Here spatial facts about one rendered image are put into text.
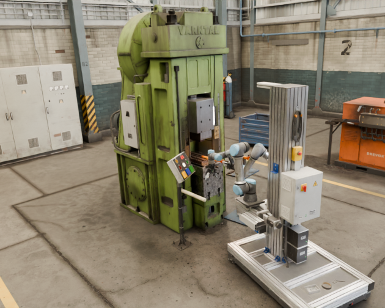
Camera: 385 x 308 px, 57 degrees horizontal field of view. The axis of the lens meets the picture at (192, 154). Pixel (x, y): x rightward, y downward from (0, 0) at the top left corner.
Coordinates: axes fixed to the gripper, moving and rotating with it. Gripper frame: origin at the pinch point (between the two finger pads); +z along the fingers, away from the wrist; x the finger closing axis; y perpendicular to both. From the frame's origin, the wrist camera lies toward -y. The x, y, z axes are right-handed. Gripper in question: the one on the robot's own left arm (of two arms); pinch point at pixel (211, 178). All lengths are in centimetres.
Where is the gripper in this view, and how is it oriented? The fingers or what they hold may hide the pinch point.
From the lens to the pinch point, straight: 409.9
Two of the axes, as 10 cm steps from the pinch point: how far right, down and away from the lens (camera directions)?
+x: 8.9, -1.7, 4.2
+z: 0.4, 9.5, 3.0
